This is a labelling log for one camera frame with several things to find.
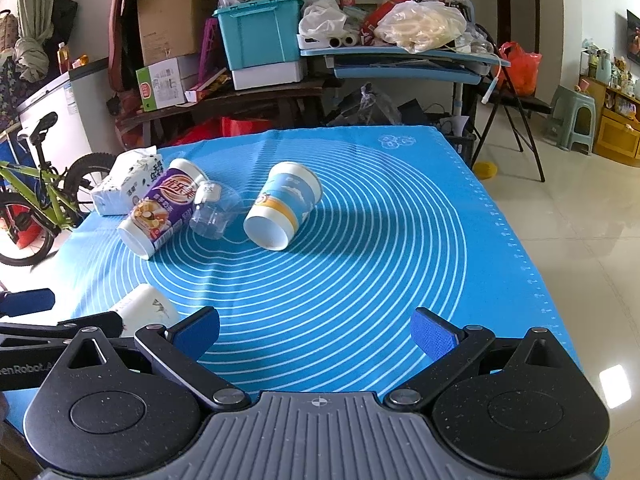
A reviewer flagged purple milk tea cup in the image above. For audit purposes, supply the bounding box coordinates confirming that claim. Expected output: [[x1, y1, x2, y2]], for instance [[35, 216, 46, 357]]
[[117, 158, 207, 260]]

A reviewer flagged clear plastic cup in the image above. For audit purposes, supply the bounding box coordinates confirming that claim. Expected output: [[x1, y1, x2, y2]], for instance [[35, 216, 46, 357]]
[[189, 180, 243, 240]]

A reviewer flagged blue white paper cup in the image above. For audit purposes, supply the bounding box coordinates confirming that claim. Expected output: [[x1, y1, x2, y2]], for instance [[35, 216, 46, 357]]
[[243, 162, 322, 252]]

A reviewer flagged green bicycle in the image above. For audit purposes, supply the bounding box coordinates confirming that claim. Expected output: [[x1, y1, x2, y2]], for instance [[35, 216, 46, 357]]
[[1, 112, 116, 268]]

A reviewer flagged blue silicone mat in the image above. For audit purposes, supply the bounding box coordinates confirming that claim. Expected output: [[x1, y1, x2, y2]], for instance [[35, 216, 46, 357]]
[[2, 123, 612, 480]]

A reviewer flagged white tissue pack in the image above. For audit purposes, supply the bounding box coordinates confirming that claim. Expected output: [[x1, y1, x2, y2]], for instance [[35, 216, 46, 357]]
[[91, 146, 165, 216]]

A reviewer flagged yellow round object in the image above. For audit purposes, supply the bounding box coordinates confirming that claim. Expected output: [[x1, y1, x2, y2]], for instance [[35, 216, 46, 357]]
[[473, 162, 498, 181]]

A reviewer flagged white chest freezer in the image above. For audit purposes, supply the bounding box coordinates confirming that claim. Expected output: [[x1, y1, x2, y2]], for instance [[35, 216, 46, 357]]
[[14, 57, 112, 176]]

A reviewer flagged white green cardboard box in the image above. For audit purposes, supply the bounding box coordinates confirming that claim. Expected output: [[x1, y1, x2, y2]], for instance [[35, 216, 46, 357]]
[[136, 54, 200, 113]]

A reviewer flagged black folding chair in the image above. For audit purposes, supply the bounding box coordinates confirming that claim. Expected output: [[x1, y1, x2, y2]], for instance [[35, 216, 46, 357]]
[[463, 74, 551, 183]]

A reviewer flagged dark wooden table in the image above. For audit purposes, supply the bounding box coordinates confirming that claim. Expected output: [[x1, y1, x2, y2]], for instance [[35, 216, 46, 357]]
[[106, 78, 336, 150]]

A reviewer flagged green plastic stool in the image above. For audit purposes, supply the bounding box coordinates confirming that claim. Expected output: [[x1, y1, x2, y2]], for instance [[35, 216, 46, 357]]
[[544, 86, 597, 155]]

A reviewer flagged orange plastic bag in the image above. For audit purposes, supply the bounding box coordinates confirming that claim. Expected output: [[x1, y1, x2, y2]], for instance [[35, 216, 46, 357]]
[[498, 41, 542, 98]]

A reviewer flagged white box under bin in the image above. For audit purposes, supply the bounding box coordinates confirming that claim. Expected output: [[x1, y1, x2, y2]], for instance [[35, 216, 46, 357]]
[[231, 61, 306, 90]]

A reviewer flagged blue desk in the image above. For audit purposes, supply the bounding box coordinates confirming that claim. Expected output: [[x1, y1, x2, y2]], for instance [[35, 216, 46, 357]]
[[300, 46, 510, 126]]

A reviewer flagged wooden tv cabinet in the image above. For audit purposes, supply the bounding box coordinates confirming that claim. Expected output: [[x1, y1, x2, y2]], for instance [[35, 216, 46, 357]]
[[579, 76, 639, 168]]

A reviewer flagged large brown cardboard box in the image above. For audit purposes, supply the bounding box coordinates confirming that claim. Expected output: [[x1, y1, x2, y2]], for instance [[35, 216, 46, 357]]
[[137, 0, 218, 66]]

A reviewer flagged clear bag of white items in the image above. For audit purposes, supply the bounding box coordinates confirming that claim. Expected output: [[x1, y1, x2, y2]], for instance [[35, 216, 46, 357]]
[[374, 0, 466, 54]]

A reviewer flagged teal storage bin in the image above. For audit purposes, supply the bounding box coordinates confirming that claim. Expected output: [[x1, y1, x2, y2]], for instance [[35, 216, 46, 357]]
[[214, 0, 303, 70]]

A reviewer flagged white plastic bag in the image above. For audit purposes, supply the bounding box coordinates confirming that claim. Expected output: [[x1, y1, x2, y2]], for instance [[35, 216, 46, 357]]
[[298, 0, 347, 40]]

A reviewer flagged wall television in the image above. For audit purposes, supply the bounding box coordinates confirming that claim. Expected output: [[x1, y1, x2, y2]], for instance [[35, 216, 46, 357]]
[[626, 11, 640, 64]]

